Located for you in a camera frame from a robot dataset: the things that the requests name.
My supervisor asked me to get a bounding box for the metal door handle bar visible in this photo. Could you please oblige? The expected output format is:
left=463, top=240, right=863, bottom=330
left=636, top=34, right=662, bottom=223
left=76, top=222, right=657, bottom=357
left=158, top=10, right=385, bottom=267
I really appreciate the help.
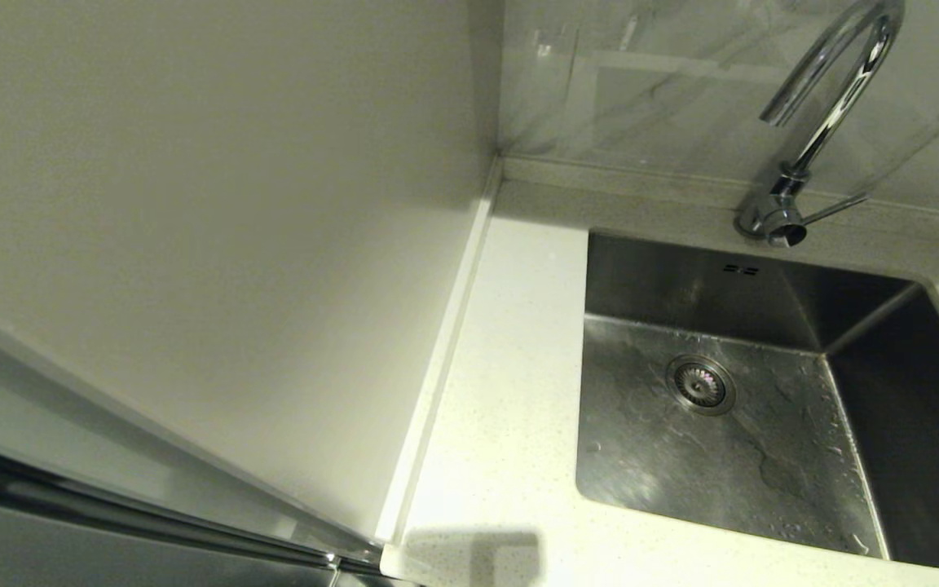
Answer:
left=0, top=444, right=385, bottom=576

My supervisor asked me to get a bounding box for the chrome faucet lever handle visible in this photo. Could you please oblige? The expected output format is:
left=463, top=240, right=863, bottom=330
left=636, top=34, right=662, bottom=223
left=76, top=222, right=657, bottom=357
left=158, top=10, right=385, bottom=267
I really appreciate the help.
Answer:
left=800, top=194, right=870, bottom=227

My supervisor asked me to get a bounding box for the white appliance side panel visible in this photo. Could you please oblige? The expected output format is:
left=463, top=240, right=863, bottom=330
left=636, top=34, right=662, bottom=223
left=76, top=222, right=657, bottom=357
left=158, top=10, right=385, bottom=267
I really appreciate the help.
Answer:
left=0, top=0, right=505, bottom=549

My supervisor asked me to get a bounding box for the white edge trim strip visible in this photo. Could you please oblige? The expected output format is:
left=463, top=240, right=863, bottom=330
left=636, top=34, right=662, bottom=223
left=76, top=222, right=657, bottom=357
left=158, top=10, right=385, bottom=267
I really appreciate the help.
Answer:
left=374, top=159, right=505, bottom=565

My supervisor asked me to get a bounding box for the grey steel appliance door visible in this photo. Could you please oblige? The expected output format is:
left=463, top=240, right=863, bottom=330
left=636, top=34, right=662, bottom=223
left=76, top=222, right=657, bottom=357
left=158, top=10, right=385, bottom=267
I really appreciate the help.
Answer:
left=0, top=289, right=417, bottom=587

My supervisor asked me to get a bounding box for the stainless steel sink basin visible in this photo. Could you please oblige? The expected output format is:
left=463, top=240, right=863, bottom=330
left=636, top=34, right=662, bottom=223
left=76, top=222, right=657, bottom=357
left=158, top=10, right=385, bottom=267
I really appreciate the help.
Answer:
left=575, top=231, right=939, bottom=576

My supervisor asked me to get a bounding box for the chrome gooseneck faucet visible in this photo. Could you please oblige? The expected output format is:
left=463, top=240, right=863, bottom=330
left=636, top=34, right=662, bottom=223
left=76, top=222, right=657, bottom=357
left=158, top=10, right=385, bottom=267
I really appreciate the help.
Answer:
left=733, top=0, right=905, bottom=248

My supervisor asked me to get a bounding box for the round metal drain strainer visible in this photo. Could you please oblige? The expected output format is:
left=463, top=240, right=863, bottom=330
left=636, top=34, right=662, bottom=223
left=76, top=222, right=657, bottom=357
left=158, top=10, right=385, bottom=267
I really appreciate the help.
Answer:
left=665, top=353, right=737, bottom=417

